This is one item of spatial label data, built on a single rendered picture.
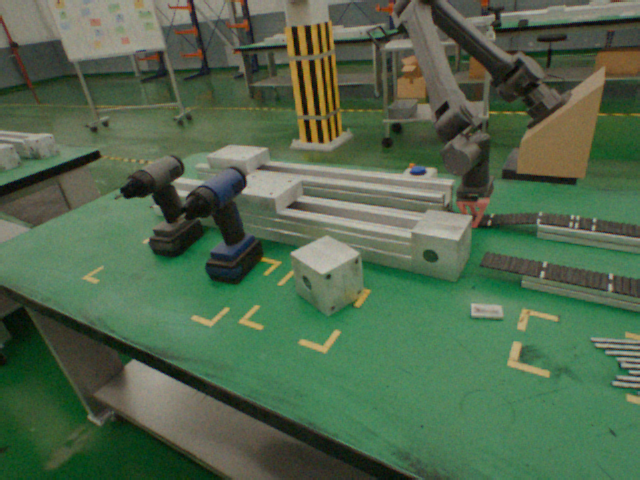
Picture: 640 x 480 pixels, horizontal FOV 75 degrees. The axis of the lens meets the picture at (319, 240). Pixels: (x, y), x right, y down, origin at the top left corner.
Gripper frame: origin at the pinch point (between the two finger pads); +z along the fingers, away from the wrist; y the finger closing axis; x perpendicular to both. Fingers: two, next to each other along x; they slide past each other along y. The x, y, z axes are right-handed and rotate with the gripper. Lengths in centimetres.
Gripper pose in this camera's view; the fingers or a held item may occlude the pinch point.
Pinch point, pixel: (475, 219)
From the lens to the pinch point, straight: 104.6
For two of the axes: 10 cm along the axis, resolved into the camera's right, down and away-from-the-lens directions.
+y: -4.6, 4.7, -7.5
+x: 8.7, 0.9, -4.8
